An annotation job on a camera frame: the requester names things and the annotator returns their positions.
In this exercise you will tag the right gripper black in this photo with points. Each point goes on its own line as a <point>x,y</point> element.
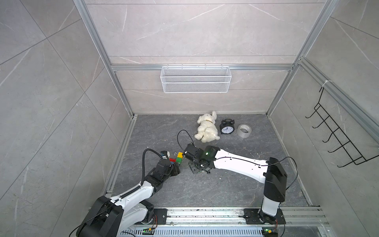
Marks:
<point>194,170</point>

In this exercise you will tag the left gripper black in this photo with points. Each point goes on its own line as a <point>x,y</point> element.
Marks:
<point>175,169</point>

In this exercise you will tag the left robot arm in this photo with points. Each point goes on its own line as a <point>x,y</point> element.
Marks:
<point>108,216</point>

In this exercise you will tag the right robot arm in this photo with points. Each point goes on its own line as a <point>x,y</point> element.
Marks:
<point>271,173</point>

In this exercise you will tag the white plush dog toy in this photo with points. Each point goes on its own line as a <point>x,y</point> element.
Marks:
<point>207,131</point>

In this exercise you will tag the black alarm clock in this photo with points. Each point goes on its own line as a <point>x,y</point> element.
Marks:
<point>227,126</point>

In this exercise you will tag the clear tape roll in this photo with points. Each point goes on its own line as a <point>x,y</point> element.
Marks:
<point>244,130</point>

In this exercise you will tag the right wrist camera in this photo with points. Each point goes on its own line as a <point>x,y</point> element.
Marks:
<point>192,153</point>

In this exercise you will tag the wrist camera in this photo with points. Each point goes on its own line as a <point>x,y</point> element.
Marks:
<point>165,155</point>
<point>192,153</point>

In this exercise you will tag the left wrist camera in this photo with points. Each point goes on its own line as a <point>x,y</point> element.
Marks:
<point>165,155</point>

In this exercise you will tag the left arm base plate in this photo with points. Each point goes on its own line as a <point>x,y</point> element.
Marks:
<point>157,216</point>

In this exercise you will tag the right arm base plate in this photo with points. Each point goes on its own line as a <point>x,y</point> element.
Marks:
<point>256,216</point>

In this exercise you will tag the white wire mesh basket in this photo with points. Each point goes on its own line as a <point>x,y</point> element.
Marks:
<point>195,79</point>

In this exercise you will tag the aluminium mounting rail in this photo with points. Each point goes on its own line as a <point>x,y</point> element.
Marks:
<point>231,216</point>

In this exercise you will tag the black wire hook rack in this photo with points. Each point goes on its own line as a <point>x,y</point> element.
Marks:
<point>337,133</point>

